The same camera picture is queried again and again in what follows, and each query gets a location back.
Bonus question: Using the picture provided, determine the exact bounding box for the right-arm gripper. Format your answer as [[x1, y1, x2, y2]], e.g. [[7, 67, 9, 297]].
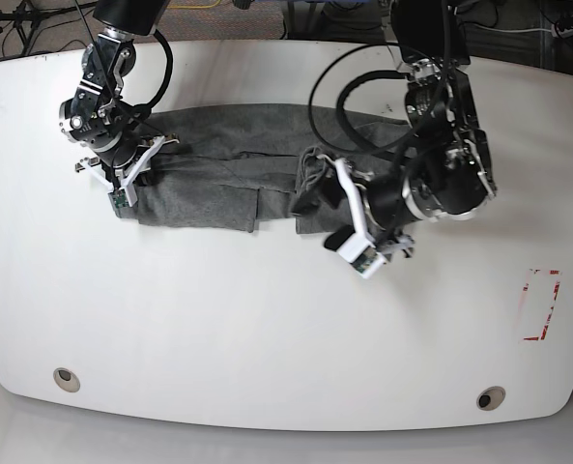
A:
[[74, 134, 178, 212]]

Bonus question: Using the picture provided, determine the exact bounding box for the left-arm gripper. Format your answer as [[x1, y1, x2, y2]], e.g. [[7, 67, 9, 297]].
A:
[[291, 159, 415, 279]]

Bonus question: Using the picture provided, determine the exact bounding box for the grey T-shirt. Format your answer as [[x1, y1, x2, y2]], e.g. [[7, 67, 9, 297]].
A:
[[114, 103, 413, 238]]

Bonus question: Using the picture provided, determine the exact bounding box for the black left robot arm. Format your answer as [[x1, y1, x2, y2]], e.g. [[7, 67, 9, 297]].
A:
[[292, 1, 497, 278]]

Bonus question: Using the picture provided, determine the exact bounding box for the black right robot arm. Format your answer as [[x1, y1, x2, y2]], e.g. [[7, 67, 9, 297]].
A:
[[59, 1, 179, 218]]

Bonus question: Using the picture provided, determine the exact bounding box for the black tripod stand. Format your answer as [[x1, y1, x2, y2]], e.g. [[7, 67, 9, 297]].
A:
[[0, 1, 97, 58]]

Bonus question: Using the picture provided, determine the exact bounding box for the red tape rectangle marking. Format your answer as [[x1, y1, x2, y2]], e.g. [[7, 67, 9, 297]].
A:
[[518, 269, 562, 341]]

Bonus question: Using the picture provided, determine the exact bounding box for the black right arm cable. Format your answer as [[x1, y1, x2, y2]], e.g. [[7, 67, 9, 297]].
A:
[[72, 0, 174, 141]]

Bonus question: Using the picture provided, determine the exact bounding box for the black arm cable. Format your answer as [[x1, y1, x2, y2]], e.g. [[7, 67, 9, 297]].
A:
[[72, 0, 174, 141], [307, 0, 454, 228]]

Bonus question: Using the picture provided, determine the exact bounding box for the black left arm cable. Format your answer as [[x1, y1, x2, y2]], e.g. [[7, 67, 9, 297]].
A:
[[307, 0, 454, 228]]

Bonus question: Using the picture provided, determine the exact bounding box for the yellow cable on floor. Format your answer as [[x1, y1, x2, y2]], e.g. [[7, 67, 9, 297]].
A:
[[169, 0, 219, 12]]

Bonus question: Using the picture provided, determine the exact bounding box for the right table cable grommet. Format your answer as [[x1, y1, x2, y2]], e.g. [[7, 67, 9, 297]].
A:
[[476, 386, 506, 412]]

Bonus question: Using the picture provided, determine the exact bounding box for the table cable grommet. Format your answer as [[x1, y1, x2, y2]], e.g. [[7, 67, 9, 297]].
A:
[[53, 367, 81, 393], [476, 386, 506, 412]]

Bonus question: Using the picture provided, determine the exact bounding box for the left table cable grommet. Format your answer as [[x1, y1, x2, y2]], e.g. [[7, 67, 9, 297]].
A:
[[53, 367, 81, 393]]

